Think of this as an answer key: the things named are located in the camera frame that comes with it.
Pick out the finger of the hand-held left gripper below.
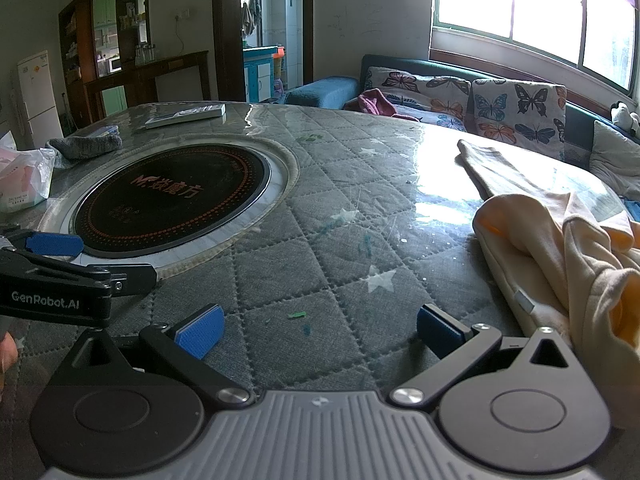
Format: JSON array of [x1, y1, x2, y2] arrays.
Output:
[[0, 228, 85, 262], [22, 254, 159, 297]]

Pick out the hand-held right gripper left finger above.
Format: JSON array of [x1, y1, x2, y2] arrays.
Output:
[[65, 304, 252, 409]]

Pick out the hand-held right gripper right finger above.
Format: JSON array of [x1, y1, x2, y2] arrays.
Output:
[[389, 304, 576, 407]]

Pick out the cream sweatshirt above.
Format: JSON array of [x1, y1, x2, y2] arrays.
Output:
[[457, 139, 640, 411]]

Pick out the hanging clothes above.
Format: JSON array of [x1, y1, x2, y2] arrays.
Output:
[[241, 0, 262, 37]]

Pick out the person's left hand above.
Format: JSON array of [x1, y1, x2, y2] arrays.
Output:
[[0, 335, 21, 377]]

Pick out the plastic bag with tissue pack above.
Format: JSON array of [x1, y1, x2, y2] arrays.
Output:
[[0, 131, 57, 202]]

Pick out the round black induction cooktop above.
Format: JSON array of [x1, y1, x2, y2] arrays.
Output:
[[37, 139, 301, 273]]

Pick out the grey sock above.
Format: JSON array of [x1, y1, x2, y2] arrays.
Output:
[[46, 133, 124, 169]]

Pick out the white refrigerator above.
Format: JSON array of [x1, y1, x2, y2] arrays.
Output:
[[17, 50, 64, 151]]

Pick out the dark wooden sideboard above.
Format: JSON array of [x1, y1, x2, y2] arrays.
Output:
[[82, 50, 210, 126]]

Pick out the tall dark wooden cabinet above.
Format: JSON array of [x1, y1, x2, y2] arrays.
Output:
[[58, 0, 151, 127]]

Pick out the blue cabinet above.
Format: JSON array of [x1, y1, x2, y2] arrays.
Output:
[[243, 45, 286, 104]]

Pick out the magenta garment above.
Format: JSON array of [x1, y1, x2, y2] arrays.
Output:
[[344, 88, 422, 122]]

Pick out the grey pillow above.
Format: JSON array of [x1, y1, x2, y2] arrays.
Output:
[[589, 120, 640, 202]]

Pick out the teal sofa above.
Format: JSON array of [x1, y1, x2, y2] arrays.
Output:
[[284, 53, 640, 221]]

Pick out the panda plush toy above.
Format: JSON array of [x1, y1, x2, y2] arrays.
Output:
[[609, 101, 640, 137]]

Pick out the window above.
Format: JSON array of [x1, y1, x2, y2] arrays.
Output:
[[431, 0, 640, 92]]

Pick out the dark wooden door frame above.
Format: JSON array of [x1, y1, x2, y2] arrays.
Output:
[[212, 0, 314, 107]]

